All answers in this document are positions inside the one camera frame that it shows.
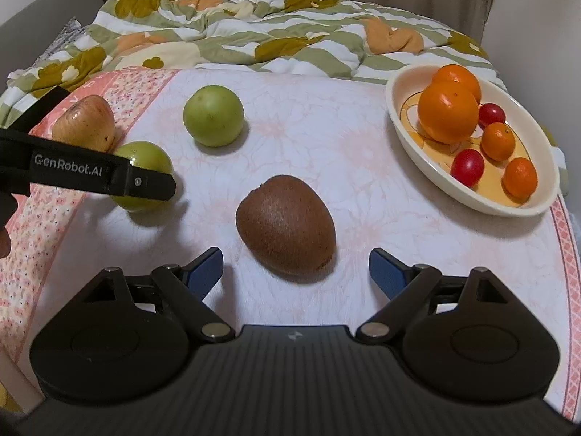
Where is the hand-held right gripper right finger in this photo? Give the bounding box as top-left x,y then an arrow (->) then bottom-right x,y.
355,247 -> 511,343

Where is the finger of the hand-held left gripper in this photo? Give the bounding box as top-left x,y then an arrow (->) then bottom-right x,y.
0,85 -> 72,136
0,128 -> 177,203

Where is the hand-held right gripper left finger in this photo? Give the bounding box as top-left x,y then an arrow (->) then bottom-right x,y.
75,246 -> 237,341

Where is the green apple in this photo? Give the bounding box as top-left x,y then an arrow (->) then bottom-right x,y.
111,141 -> 175,213
183,85 -> 245,148

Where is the brown kiwi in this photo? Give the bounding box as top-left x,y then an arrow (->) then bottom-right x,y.
235,174 -> 337,278

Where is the red cherry tomato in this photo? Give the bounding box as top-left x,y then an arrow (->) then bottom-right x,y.
450,149 -> 485,188
478,103 -> 507,128

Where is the small tangerine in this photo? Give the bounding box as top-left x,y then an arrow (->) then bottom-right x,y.
480,122 -> 517,162
502,157 -> 539,199

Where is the large orange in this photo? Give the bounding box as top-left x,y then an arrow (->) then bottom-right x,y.
417,82 -> 480,143
431,64 -> 482,101

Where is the cream bowl with bear print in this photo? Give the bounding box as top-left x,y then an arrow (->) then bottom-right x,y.
386,64 -> 560,217

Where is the yellowish red apple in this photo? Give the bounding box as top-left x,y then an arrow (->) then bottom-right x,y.
51,95 -> 117,153

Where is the grey patterned pillow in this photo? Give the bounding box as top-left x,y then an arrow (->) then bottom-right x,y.
29,16 -> 82,71

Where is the grey padded headboard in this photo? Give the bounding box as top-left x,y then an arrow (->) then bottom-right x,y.
0,0 -> 107,89

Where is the pink floral tablecloth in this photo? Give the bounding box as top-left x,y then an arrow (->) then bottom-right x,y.
0,67 -> 581,423

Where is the green striped floral blanket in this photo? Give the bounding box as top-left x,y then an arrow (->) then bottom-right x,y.
0,0 -> 570,196

